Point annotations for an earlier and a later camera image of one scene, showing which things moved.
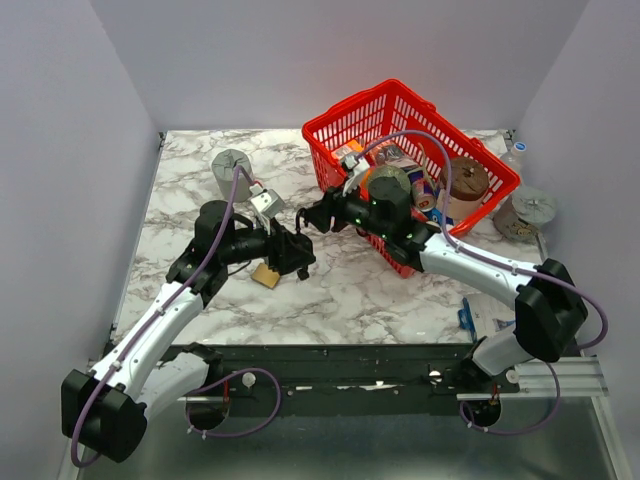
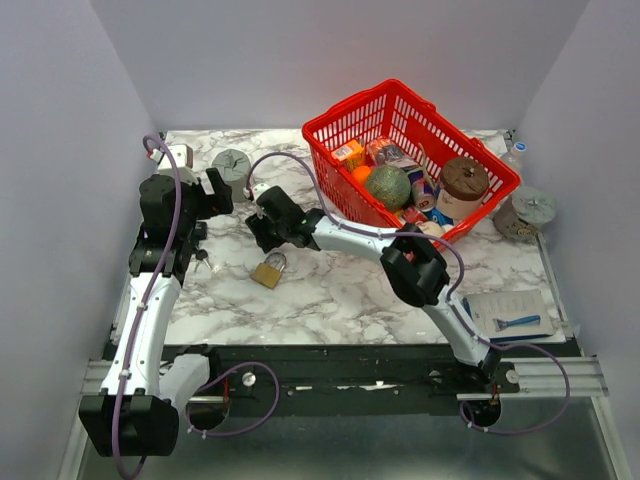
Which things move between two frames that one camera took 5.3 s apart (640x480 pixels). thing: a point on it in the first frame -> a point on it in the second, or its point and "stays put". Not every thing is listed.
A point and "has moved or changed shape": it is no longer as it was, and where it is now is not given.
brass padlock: (264, 275) stays put
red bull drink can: (423, 193) stays put
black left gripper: (284, 250) -> (218, 203)
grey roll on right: (519, 217) stays put
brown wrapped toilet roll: (470, 182) stays put
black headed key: (302, 274) has moved or changed shape
